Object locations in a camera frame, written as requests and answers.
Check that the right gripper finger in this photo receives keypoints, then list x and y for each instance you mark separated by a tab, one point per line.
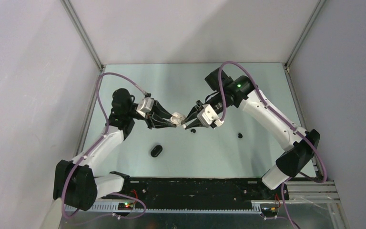
196	109
192	123

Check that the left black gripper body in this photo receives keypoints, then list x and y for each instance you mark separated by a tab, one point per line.
134	114

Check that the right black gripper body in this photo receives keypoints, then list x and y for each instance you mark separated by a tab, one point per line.
217	100

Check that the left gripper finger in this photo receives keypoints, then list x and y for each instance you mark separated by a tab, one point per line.
156	122
160	111

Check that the white earbud charging case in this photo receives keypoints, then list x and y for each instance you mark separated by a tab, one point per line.
177	118

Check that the black charging case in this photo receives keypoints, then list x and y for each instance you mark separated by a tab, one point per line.
156	150

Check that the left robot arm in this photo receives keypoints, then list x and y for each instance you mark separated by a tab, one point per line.
77	182

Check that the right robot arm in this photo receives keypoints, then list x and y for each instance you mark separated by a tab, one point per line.
299	145

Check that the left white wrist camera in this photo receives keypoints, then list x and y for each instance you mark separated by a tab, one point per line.
145	106

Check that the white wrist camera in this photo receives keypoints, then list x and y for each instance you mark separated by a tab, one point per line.
145	106
208	117

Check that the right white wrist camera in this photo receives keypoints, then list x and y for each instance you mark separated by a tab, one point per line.
208	117

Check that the aluminium frame rail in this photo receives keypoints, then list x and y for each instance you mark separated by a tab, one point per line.
300	192

